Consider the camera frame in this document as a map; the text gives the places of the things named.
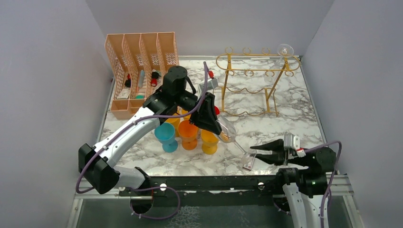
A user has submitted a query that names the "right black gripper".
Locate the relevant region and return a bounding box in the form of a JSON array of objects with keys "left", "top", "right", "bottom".
[{"left": 250, "top": 136, "right": 311, "bottom": 165}]

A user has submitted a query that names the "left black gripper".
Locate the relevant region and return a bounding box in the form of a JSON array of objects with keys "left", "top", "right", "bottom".
[{"left": 175, "top": 91, "right": 223, "bottom": 135}]

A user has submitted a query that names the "red wine glass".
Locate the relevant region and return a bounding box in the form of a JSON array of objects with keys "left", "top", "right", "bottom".
[{"left": 214, "top": 106, "right": 220, "bottom": 115}]

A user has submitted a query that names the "orange wine glass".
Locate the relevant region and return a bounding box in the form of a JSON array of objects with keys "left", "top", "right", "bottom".
[{"left": 178, "top": 120, "right": 199, "bottom": 151}]

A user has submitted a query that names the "yellow wine glass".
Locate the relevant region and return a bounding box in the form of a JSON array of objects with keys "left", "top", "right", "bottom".
[
  {"left": 165, "top": 117, "right": 181, "bottom": 137},
  {"left": 201, "top": 130, "right": 219, "bottom": 155},
  {"left": 181, "top": 109, "right": 191, "bottom": 120}
]

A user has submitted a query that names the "clear wine glass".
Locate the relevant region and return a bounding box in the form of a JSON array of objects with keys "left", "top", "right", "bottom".
[
  {"left": 216, "top": 114, "right": 256, "bottom": 165},
  {"left": 264, "top": 44, "right": 294, "bottom": 84}
]

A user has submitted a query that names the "blue wine glass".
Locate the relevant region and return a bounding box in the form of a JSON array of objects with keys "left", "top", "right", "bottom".
[{"left": 154, "top": 123, "right": 178, "bottom": 153}]

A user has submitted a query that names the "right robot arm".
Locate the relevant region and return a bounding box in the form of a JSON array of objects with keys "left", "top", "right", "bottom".
[{"left": 251, "top": 133, "right": 341, "bottom": 228}]

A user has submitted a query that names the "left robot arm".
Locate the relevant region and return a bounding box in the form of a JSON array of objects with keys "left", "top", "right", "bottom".
[{"left": 76, "top": 63, "right": 222, "bottom": 195}]

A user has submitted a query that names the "small red white card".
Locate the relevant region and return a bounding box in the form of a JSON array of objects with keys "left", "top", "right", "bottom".
[{"left": 241, "top": 156, "right": 255, "bottom": 171}]

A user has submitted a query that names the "red black marker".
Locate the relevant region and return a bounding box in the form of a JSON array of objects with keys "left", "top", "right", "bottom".
[{"left": 150, "top": 71, "right": 160, "bottom": 87}]

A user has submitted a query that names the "peach plastic file organizer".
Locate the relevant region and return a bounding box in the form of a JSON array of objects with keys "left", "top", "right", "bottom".
[{"left": 105, "top": 32, "right": 179, "bottom": 120}]

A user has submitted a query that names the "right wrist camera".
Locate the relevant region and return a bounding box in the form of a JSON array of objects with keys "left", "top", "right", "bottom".
[{"left": 283, "top": 133, "right": 300, "bottom": 153}]

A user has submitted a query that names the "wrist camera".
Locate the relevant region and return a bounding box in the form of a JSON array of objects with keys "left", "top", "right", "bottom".
[
  {"left": 283, "top": 133, "right": 300, "bottom": 153},
  {"left": 198, "top": 71, "right": 218, "bottom": 96}
]

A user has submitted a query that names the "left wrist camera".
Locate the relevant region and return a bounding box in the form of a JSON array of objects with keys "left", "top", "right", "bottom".
[{"left": 198, "top": 71, "right": 218, "bottom": 96}]

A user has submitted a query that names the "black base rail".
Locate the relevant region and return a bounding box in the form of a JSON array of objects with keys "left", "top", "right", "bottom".
[{"left": 108, "top": 175, "right": 285, "bottom": 207}]

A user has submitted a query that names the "gold wire glass rack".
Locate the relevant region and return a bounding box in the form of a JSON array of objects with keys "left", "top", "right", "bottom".
[{"left": 213, "top": 47, "right": 307, "bottom": 117}]

